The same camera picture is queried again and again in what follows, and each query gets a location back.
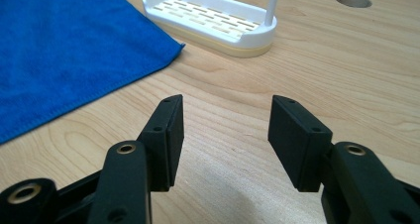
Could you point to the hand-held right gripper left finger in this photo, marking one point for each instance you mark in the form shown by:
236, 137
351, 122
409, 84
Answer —
163, 141

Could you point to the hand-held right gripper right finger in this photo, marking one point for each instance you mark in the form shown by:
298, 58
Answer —
297, 141

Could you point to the blue microfiber cloth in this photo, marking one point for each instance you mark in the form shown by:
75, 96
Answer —
72, 49

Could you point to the white slotted drain rack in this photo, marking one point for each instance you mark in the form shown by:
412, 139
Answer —
211, 19

